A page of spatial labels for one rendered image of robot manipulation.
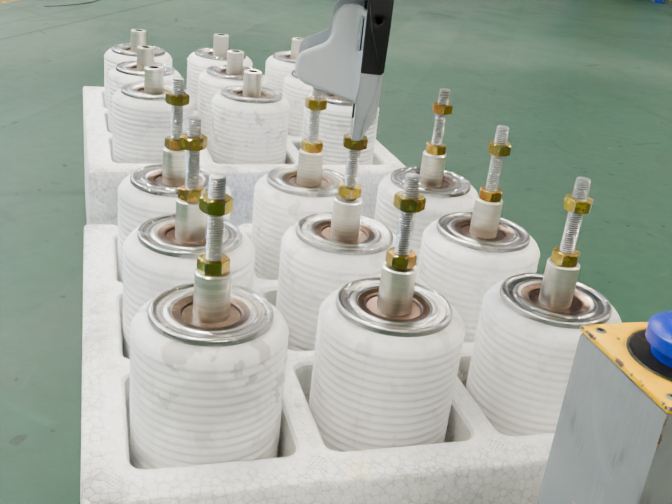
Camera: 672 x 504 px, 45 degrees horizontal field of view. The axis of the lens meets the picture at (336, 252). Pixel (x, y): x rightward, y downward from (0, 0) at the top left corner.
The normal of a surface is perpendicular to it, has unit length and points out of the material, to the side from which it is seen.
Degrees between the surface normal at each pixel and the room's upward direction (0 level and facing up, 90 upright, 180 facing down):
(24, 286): 0
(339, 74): 85
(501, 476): 90
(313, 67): 85
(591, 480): 90
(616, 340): 0
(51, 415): 0
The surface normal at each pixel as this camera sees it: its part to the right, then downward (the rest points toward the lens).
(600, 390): -0.96, 0.02
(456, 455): 0.11, -0.91
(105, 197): 0.28, 0.42
